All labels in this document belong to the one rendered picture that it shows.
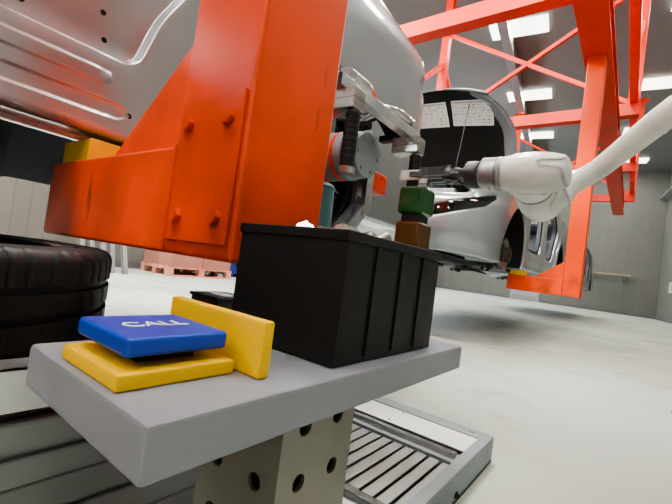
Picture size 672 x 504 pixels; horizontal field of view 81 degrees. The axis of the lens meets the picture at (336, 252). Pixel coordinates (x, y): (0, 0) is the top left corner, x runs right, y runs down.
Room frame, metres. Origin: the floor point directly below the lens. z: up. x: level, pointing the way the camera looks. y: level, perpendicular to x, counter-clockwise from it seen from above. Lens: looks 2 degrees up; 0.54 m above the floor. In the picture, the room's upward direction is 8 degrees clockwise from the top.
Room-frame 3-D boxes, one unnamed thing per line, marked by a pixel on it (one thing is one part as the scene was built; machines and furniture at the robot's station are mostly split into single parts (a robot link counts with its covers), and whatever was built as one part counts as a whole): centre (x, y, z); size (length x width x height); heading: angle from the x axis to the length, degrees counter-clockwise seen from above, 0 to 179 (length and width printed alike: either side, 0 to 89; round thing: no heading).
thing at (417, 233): (0.56, -0.11, 0.59); 0.04 x 0.04 x 0.04; 53
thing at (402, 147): (1.20, -0.18, 0.93); 0.09 x 0.05 x 0.05; 53
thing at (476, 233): (5.63, -1.97, 1.49); 4.95 x 1.86 x 1.59; 143
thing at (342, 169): (0.91, 0.00, 0.83); 0.04 x 0.04 x 0.16
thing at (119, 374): (0.27, 0.12, 0.46); 0.08 x 0.08 x 0.01; 53
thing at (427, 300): (0.44, -0.01, 0.51); 0.20 x 0.14 x 0.13; 143
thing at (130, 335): (0.27, 0.12, 0.47); 0.07 x 0.07 x 0.02; 53
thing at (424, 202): (0.56, -0.11, 0.64); 0.04 x 0.04 x 0.04; 53
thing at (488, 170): (1.04, -0.39, 0.83); 0.09 x 0.06 x 0.09; 143
